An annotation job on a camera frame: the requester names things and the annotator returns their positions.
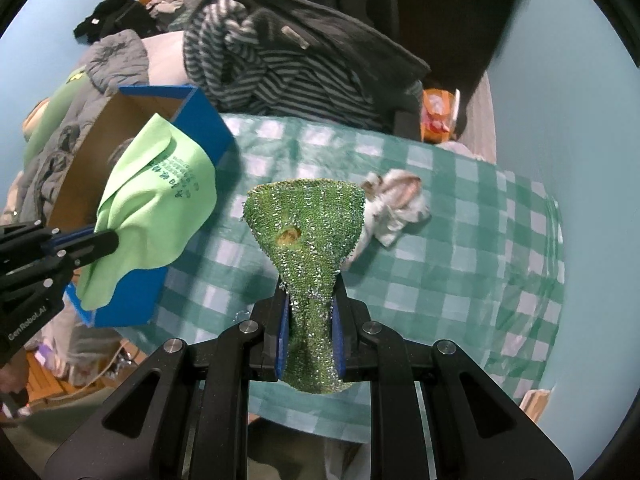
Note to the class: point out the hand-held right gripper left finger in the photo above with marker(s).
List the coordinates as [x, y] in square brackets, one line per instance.
[284, 340]

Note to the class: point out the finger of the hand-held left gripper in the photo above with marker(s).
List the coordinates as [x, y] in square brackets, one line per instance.
[70, 240]
[97, 247]

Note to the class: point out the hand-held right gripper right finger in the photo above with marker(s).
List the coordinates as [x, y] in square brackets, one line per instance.
[339, 340]

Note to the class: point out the light green cloth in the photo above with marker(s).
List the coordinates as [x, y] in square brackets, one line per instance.
[150, 210]

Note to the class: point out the green glittery scouring cloth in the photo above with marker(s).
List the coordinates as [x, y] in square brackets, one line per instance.
[305, 220]

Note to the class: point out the blue cardboard box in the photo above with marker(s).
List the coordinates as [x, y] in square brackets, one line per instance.
[200, 115]

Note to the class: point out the green plush pillow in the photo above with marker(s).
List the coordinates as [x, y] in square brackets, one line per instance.
[55, 110]

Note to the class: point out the white grey sock bundle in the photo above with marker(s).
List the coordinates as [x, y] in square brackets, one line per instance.
[395, 205]

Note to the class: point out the grey puffer jacket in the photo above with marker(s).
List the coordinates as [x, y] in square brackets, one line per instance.
[110, 60]

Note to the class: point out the white pillow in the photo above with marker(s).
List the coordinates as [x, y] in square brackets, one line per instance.
[165, 60]

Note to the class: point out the white plastic bag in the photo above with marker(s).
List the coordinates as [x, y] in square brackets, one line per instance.
[457, 149]

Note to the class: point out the black clothing pile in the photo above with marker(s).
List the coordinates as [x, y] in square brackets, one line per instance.
[115, 15]

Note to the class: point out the orange snack packet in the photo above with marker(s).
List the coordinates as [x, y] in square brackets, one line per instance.
[435, 120]

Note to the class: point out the grey striped sweater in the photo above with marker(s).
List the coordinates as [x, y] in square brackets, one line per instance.
[300, 90]

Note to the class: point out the beige mattress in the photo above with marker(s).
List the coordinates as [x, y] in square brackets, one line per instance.
[477, 120]

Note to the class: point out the black hanging garment cover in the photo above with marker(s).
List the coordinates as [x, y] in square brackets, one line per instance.
[450, 20]

